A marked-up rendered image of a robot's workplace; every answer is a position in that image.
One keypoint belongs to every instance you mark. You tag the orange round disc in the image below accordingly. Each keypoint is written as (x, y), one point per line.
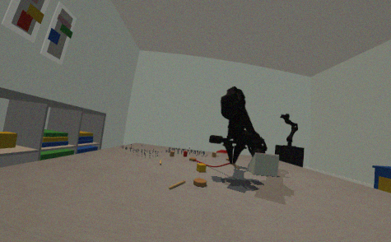
(200, 182)

